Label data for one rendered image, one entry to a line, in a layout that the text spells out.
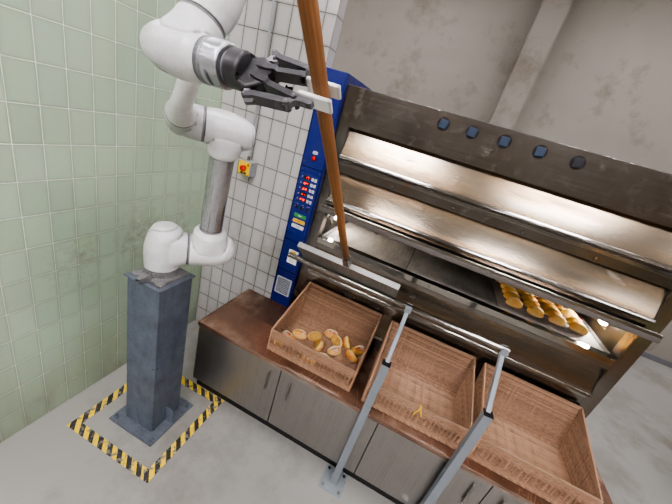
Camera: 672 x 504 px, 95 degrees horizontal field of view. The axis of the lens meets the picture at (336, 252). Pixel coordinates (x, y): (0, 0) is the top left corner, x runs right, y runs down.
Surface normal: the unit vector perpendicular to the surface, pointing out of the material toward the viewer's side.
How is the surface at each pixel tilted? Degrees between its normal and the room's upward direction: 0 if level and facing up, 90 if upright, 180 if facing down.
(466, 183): 70
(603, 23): 90
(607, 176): 90
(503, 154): 90
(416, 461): 90
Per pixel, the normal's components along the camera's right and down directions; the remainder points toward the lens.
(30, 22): 0.90, 0.38
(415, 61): -0.34, 0.29
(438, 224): -0.24, -0.04
